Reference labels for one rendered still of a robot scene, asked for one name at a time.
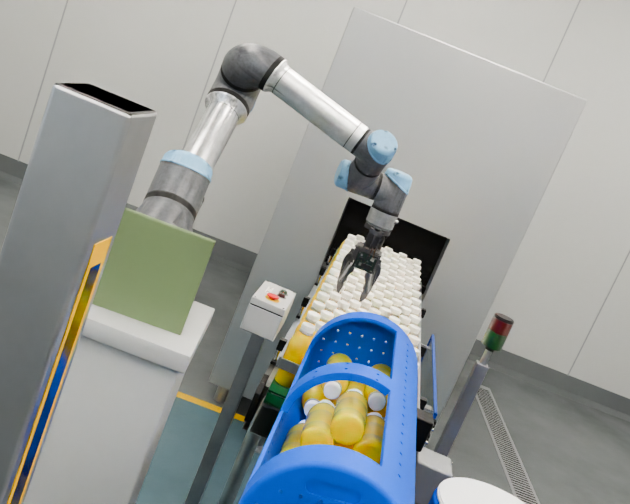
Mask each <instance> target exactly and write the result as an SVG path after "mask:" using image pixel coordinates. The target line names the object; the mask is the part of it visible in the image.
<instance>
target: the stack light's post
mask: <svg viewBox="0 0 630 504"><path fill-rule="evenodd" d="M488 369H489V367H488V364H487V365H486V366H485V365H482V364H481V363H480V361H479V360H476V362H475V364H474V366H473V368H472V371H471V373H470V375H469V377H468V379H467V381H466V383H465V385H464V388H463V390H462V392H461V394H460V396H459V398H458V400H457V403H456V405H455V407H454V409H453V411H452V413H451V415H450V417H449V420H448V422H447V424H446V426H445V428H444V430H443V432H442V434H441V437H440V439H439V441H438V443H437V445H436V447H435V449H434V452H436V453H439V454H441V455H443V456H446V457H447V455H448V453H449V451H450V449H451V447H452V445H453V443H454V441H455V439H456V436H457V434H458V432H459V430H460V428H461V426H462V424H463V422H464V420H465V418H466V415H467V413H468V411H469V409H470V407H471V405H472V403H473V401H474V399H475V396H476V394H477V392H478V390H479V388H480V386H481V384H482V382H483V380H484V378H485V375H486V373H487V371H488Z"/></svg>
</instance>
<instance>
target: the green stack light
mask: <svg viewBox="0 0 630 504"><path fill-rule="evenodd" d="M507 337H508V336H507ZM507 337H505V336H501V335H499V334H497V333H495V332H493V331H491V330H490V329H489V328H487V330H486V332H485V335H484V337H483V339H482V341H481V342H482V344H483V345H485V346H486V347H488V348H490V349H492V350H495V351H501V350H502V348H503V345H504V343H505V341H506V339H507Z"/></svg>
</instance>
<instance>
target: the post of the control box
mask: <svg viewBox="0 0 630 504"><path fill-rule="evenodd" d="M264 341H265V339H264V338H262V337H259V336H257V335H255V334H251V337H250V339H249V342H248V344H247V347H246V349H245V352H244V354H243V357H242V359H241V362H240V364H239V367H238V369H237V372H236V374H235V377H234V379H233V382H232V384H231V387H230V390H229V392H228V395H227V397H226V400H225V402H224V405H223V407H222V410H221V412H220V415H219V417H218V420H217V422H216V425H215V427H214V430H213V432H212V435H211V437H210V440H209V442H208V445H207V447H206V450H205V453H204V455H203V458H202V460H201V463H200V465H199V468H198V470H197V473H196V475H195V478H194V480H193V483H192V485H191V488H190V490H189V493H188V495H187V498H186V500H185V503H184V504H199V503H200V500H201V498H202V495H203V493H204V490H205V488H206V485H207V483H208V480H209V478H210V475H211V473H212V470H213V468H214V466H215V463H216V461H217V458H218V456H219V453H220V451H221V448H222V446H223V443H224V441H225V438H226V436H227V433H228V431H229V428H230V426H231V423H232V421H233V418H234V416H235V413H236V411H237V408H238V406H239V403H240V401H241V398H242V396H243V393H244V391H245V388H246V386H247V383H248V381H249V378H250V376H251V373H252V371H253V368H254V366H255V363H256V361H257V358H258V356H259V353H260V351H261V348H262V346H263V343H264Z"/></svg>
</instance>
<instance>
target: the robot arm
mask: <svg viewBox="0 0 630 504"><path fill-rule="evenodd" d="M261 90H262V91H263V92H272V93H273V94H274V95H275V96H277V97H278V98H279V99H281V100H282V101H283V102H285V103H286V104H287V105H289V106H290V107H291V108H292V109H294V110H295V111H296V112H298V113H299V114H300V115H302V116H303V117H304V118H306V119H307V120H308V121H310V122H311V123H312V124H313V125H315V126H316V127H317V128H319V129H320V130H321V131H323V132H324V133H325V134H327V135H328V136H329V137H330V138H332V139H333V140H334V141H336V142H337V143H338V144H340V145H341V146H342V147H344V148H345V149H346V150H347V151H349V152H350V153H351V154H353V155H354V156H355V159H354V160H353V161H351V160H350V161H349V160H346V159H344V160H342V161H341V162H340V164H339V166H338V168H337V170H336V173H335V177H334V184H335V185H336V186H337V187H339V188H341V189H344V190H346V191H347V192H348V191H349V192H351V193H354V194H357V195H360V196H363V197H365V198H368V199H371V200H374V201H373V204H372V206H371V208H370V211H369V213H368V216H367V218H366V220H367V221H366V223H365V225H364V226H365V227H366V228H367V229H369V233H368V235H367V238H366V240H365V242H364V243H363V242H360V243H359V242H358V243H357V244H356V245H355V247H356V248H355V249H353V248H351V250H350V252H348V253H347V254H346V256H345V257H344V259H343V262H342V266H341V270H340V273H339V277H338V281H337V292H338V293H339V291H340V290H341V288H342V287H343V283H344V282H345V281H346V280H347V276H348V275H349V274H350V273H352V272H353V271H354V269H355V267H356V268H358V269H361V270H363V271H365V276H364V278H365V284H364V285H363V292H362V293H361V296H360V302H362V301H363V300H364V299H365V298H366V297H367V296H368V294H369V292H370V291H371V289H372V287H373V285H374V284H375V282H376V280H377V279H378V277H379V275H380V272H381V262H382V260H380V258H381V257H382V252H381V248H382V245H383V243H384V240H385V237H384V236H389V235H390V233H391V230H393V227H394V223H395V224H398V222H399V221H398V220H396V219H397V218H398V216H399V213H400V211H401V209H402V206H403V204H404V202H405V199H406V197H407V195H408V193H409V190H410V187H411V184H412V177H411V176H410V175H408V174H406V173H404V172H402V171H399V170H397V169H393V168H388V169H387V170H386V172H385V174H384V173H381V172H382V171H383V169H384V168H385V167H386V166H387V164H388V163H390V162H391V160H392V158H393V156H394V155H395V153H396V151H397V148H398V144H397V140H396V138H395V137H394V136H393V135H392V134H391V133H390V132H388V131H384V130H376V131H374V132H373V131H372V130H370V129H369V128H368V127H367V126H365V125H364V124H363V123H362V122H360V121H359V120H358V119H356V118H355V117H354V116H352V115H351V114H350V113H349V112H347V111H346V110H345V109H343V108H342V107H341V106H339V105H338V104H337V103H335V102H334V101H333V100H332V99H330V98H329V97H328V96H326V95H325V94H324V93H322V92H321V91H320V90H318V89H317V88H316V87H315V86H313V85H312V84H311V83H309V82H308V81H307V80H305V79H304V78H303V77H302V76H300V75H299V74H298V73H296V72H295V71H294V70H292V69H291V68H290V67H289V66H288V61H287V60H286V59H285V58H284V57H282V56H281V55H280V54H278V53H277V52H275V51H274V50H272V49H270V48H267V47H265V46H263V45H259V44H255V43H243V44H239V45H236V46H234V47H233V48H231V49H230V50H229V51H228V52H227V53H226V55H225V57H224V59H223V61H222V64H221V67H220V70H219V72H218V75H217V77H216V79H215V81H214V83H213V85H212V87H211V89H210V90H209V92H208V94H207V96H206V98H205V107H206V110H205V112H204V114H203V115H202V117H201V119H200V121H199V123H198V124H197V126H196V128H195V130H194V132H193V133H192V135H191V137H190V139H189V141H188V142H187V144H186V146H185V148H184V150H170V151H168V152H166V153H165V154H164V156H163V158H162V159H161V160H160V164H159V166H158V169H157V171H156V173H155V175H154V178H153V180H152V182H151V184H150V187H149V189H148V191H147V193H146V196H145V198H144V200H143V202H142V204H141V205H140V206H139V207H138V208H137V209H136V210H135V211H137V212H140V213H142V214H145V215H148V216H150V217H153V218H156V219H158V220H161V221H164V222H166V223H169V224H172V225H174V226H177V227H180V228H183V229H185V230H188V231H191V232H193V223H194V221H195V218H196V216H197V214H198V212H199V210H200V208H201V206H202V204H203V202H204V200H205V194H206V191H207V189H208V186H209V184H210V183H211V178H212V175H213V169H214V167H215V165H216V163H217V161H218V160H219V158H220V156H221V154H222V152H223V150H224V148H225V146H226V144H227V142H228V140H229V138H230V137H231V135H232V133H233V131H234V129H235V127H236V125H240V124H242V123H244V122H245V121H246V119H247V117H248V115H249V114H250V113H251V111H252V110H253V108H254V106H255V103H256V100H257V98H258V95H259V93H260V91H261ZM353 260H354V262H353Z"/></svg>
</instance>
